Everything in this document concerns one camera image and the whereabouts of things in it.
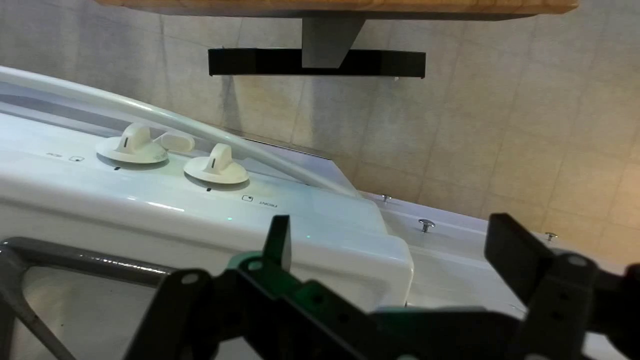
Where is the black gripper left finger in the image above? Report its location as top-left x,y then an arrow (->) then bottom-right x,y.
124,214 -> 348,360

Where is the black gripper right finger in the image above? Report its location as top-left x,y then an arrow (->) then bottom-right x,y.
484,214 -> 640,360

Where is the white stove knob right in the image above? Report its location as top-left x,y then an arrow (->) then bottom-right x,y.
183,143 -> 247,185

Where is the white stove knob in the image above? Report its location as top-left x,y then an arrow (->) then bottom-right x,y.
183,143 -> 247,185
95,123 -> 168,166

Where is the white stove knob left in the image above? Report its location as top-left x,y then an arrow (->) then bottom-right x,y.
95,123 -> 168,166

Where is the white gas stove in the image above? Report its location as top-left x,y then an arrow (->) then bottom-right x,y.
0,64 -> 628,360

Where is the black stove grate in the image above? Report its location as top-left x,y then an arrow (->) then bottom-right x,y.
0,236 -> 172,360

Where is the wooden robot cart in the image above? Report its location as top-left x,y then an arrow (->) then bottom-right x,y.
95,0 -> 580,78

